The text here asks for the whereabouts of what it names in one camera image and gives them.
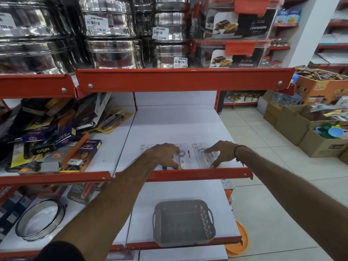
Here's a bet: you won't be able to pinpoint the person's right hand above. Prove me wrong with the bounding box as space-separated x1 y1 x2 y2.
204 141 240 169

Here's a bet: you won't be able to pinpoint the person's left hand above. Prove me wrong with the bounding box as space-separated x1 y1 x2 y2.
144 143 182 169

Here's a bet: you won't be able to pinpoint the white carded peeler pack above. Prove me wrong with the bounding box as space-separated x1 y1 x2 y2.
192 142 235 169
140 143 191 171

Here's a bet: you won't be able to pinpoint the person's left forearm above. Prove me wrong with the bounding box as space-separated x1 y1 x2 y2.
52 153 163 259

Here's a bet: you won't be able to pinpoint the person's right forearm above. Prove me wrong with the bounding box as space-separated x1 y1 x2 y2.
236 146 348 261

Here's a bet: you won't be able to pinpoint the black wrist band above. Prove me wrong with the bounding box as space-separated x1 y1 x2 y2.
234 145 247 167

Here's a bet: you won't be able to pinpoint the red edged white shelf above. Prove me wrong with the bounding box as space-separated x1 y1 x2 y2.
0 185 131 260
126 179 243 251
0 106 136 187
75 67 296 99
115 104 254 183
0 73 79 100

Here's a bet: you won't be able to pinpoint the grey plastic basket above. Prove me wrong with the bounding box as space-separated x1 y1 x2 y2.
152 199 217 248

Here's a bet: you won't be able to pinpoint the row of small jars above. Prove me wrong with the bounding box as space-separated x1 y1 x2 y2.
224 91 265 103

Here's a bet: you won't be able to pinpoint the small brown cardboard box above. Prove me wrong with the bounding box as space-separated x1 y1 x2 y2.
263 102 284 127

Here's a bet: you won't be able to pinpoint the orange plastic basket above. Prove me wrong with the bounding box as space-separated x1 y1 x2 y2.
225 219 249 258

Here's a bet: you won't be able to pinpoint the large brown cardboard box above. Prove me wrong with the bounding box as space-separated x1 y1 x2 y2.
274 104 348 146

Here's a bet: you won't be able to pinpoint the grey wrapped bundle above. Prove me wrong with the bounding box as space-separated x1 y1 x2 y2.
271 92 303 106

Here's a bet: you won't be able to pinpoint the brown cardboard box with cups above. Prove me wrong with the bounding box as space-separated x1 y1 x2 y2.
299 127 348 158

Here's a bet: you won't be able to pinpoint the small steel container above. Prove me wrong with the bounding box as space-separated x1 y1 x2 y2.
154 0 191 12
152 42 191 69
152 12 191 42

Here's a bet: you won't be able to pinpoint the clear container orange lid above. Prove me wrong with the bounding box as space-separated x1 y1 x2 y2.
192 39 271 69
194 0 284 40

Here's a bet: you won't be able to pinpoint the heap of coloured plastic cups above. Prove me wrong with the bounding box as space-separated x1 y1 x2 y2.
315 123 347 139

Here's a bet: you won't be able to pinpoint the pile of packaged kitchen tools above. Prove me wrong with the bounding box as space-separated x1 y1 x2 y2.
0 92 135 176

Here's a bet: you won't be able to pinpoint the medium steel container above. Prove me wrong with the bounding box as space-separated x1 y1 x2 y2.
78 0 136 39
85 39 145 69

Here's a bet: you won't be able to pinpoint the orange printed cardboard box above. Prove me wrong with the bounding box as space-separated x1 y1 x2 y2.
294 74 348 105

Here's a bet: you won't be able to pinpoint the heap of brown packets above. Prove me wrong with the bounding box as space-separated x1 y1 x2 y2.
295 65 348 81

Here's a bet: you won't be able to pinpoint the round steel rimmed sieve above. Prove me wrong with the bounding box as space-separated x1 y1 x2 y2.
15 198 67 242

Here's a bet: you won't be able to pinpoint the person's black sleeve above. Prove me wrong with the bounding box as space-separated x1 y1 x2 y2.
32 241 86 261

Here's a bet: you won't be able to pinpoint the red background shelf rack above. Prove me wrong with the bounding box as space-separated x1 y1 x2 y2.
308 0 348 71

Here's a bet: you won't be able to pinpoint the blue boxes with yellow bowls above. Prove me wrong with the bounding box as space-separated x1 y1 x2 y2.
274 8 302 25

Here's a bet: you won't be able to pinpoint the stack of dark boxes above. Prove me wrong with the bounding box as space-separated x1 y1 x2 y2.
0 187 32 242

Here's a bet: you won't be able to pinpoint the large steel container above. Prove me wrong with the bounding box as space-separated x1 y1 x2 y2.
0 0 75 39
0 38 78 75

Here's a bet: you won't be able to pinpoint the packaged red handled cutter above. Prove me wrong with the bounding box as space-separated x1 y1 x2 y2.
67 182 107 206

